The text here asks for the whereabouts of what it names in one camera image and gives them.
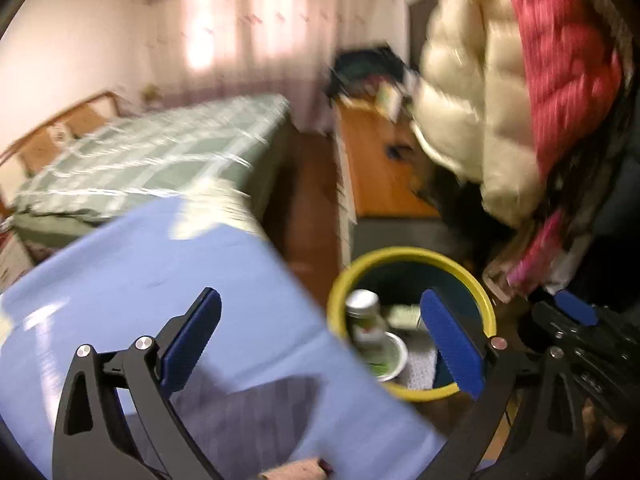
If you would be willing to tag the pile of dark clothes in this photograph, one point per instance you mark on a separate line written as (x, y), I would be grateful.
(360, 67)

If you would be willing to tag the pink hanging cloth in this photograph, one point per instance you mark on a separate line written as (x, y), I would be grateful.
(537, 245)

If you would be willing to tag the wooden bed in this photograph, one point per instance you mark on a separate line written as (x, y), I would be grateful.
(270, 185)

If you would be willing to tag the small box on desk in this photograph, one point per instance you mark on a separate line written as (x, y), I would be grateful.
(390, 101)

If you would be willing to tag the blue blanket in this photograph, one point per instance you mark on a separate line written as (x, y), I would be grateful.
(175, 260)

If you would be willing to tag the green and white bottle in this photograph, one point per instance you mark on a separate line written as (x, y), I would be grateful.
(367, 325)

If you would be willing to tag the white floral box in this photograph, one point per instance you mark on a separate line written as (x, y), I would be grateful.
(405, 316)

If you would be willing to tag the beige cloth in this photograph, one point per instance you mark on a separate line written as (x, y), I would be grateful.
(502, 275)

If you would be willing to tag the green checked duvet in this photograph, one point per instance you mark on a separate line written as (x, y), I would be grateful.
(150, 150)

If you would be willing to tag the pink and white curtain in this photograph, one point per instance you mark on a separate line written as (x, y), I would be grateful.
(250, 35)

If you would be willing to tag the red puffer jacket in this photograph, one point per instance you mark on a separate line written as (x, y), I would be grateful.
(560, 70)

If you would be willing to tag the dark grey seat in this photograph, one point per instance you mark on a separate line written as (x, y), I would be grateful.
(395, 235)

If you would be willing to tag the cream puffer jacket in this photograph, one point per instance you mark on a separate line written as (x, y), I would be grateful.
(465, 110)

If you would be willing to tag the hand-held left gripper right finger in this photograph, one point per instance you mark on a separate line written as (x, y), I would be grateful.
(452, 345)

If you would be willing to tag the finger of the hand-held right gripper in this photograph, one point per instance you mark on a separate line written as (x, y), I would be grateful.
(575, 309)

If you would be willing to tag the white bubble wrap packet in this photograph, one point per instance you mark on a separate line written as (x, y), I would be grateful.
(420, 365)

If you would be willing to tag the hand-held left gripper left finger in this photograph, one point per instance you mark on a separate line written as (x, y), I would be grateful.
(192, 342)

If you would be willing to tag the wooden desk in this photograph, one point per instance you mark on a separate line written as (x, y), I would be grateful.
(375, 170)

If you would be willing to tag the yellow rimmed trash bin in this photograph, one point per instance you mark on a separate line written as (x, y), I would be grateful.
(400, 280)

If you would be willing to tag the white dotted paper cup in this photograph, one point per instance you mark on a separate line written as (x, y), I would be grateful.
(395, 347)

